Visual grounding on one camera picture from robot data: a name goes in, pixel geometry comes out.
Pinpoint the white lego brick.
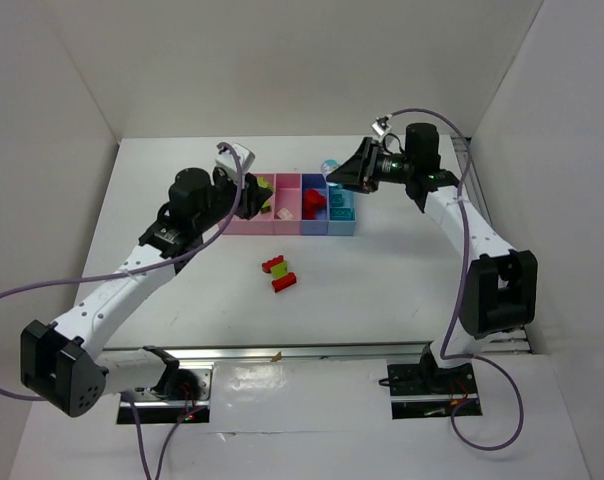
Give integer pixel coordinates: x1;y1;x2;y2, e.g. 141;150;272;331
276;208;294;221

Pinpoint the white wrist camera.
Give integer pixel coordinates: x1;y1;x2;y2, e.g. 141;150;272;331
215;142;255;178
371;116;391;139

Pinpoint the red sloped lego piece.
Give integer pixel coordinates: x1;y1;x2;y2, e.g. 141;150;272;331
302;189;327;220

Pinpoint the light blue bin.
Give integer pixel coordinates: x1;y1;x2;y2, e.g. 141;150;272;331
328;186;357;236

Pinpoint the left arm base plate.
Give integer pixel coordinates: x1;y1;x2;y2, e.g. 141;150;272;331
130;362;213;425

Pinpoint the dark blue bin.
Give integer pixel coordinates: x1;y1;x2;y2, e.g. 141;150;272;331
301;173;329;236

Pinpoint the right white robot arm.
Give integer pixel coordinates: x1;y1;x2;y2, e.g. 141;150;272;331
326;123;538;394

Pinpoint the small teal lego brick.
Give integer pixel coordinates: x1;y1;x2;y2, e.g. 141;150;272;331
330;191;348;208

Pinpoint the red green lego assembly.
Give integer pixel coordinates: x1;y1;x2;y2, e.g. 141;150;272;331
261;255;297;293

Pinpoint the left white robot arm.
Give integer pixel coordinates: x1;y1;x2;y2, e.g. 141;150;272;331
20;167;272;418

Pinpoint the large pink bin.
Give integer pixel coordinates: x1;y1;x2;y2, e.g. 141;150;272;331
214;171;273;235

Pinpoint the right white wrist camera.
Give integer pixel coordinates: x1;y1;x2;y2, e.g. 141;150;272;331
371;116;391;139

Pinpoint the lime green lego brick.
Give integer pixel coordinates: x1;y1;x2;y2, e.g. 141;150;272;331
256;176;274;192

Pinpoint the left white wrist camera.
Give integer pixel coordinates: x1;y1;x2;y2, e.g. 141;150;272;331
215;142;255;178

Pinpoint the small pink bin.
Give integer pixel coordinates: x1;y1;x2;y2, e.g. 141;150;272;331
273;173;302;236

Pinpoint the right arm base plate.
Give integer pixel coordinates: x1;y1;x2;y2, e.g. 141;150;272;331
378;364;482;420

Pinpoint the teal rounded lego block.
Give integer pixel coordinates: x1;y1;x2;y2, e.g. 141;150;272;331
321;159;340;177

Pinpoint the aluminium rail front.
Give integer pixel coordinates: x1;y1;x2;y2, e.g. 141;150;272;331
99;341;433;362

